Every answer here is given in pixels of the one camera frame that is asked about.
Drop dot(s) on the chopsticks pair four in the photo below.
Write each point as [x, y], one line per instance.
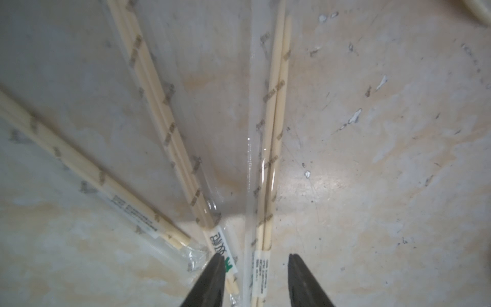
[270, 37]

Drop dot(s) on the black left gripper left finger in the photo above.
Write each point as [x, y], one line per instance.
[209, 289]

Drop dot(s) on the chopsticks pair two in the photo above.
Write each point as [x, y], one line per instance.
[186, 167]

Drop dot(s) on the chopsticks pair one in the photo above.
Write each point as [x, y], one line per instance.
[162, 233]

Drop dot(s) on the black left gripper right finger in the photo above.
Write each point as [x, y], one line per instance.
[304, 289]

